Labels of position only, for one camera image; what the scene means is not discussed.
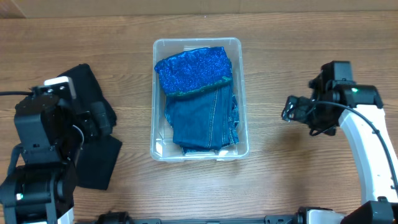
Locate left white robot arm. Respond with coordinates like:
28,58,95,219
1,86,121,223

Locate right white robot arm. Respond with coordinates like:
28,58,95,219
281,60,397,223

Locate square black cloth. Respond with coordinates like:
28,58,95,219
76,135,123,190

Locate long black folded cloth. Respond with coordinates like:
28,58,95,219
57,63,118,128

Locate blue denim jeans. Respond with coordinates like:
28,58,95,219
165,83,239,154

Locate sparkly blue cloth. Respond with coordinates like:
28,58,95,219
154,47,233,97

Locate clear plastic storage bin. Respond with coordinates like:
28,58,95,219
150,37,250,162

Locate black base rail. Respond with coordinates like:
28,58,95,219
92,212,297,224

